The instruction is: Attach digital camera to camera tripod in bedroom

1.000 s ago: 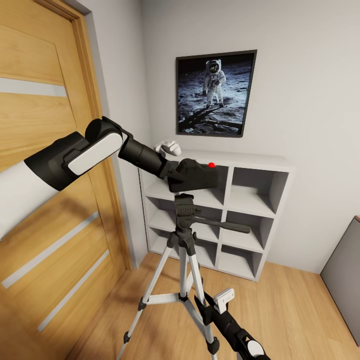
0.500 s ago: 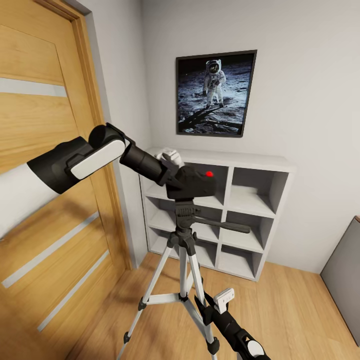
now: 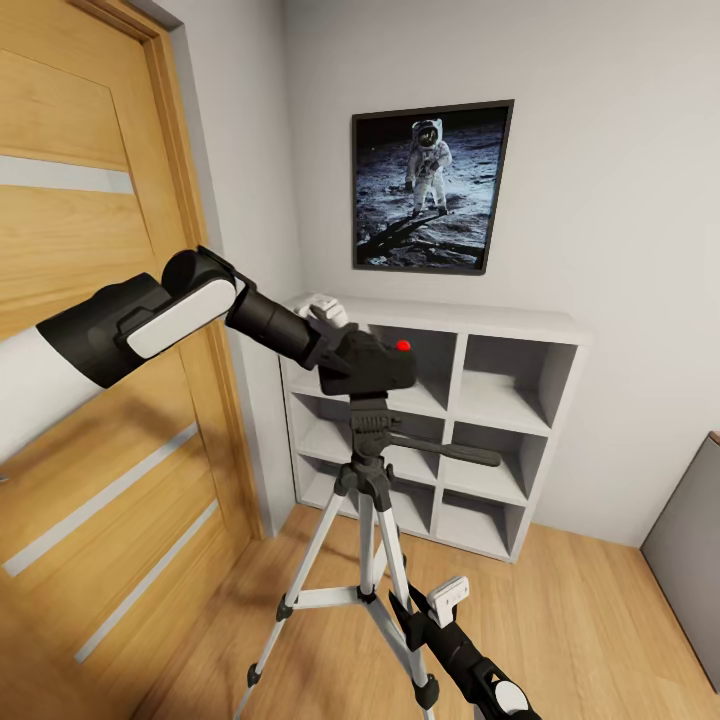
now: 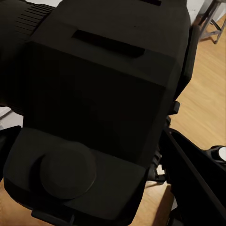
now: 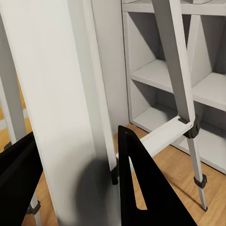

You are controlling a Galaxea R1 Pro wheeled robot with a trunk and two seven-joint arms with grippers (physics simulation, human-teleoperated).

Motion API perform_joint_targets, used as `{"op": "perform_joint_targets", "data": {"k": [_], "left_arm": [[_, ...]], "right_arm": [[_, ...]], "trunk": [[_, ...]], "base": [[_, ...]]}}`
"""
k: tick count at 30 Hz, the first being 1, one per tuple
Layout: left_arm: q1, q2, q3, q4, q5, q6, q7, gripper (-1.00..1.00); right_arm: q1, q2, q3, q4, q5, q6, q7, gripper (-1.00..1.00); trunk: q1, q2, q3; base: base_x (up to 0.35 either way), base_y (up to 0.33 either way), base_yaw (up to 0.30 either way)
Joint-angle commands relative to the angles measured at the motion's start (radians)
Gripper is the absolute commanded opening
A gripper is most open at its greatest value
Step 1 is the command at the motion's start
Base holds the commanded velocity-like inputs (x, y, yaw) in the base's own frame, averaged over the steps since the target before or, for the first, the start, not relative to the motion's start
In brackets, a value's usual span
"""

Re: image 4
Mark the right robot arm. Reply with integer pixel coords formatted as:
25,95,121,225
147,145,226,184

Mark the digital camera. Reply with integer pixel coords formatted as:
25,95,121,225
0,0,201,226

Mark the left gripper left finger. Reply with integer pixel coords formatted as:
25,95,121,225
0,125,22,182

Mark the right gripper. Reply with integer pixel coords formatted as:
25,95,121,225
147,158,170,184

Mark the camera tripod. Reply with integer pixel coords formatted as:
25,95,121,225
147,101,180,179

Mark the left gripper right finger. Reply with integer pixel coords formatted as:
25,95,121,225
158,126,226,226

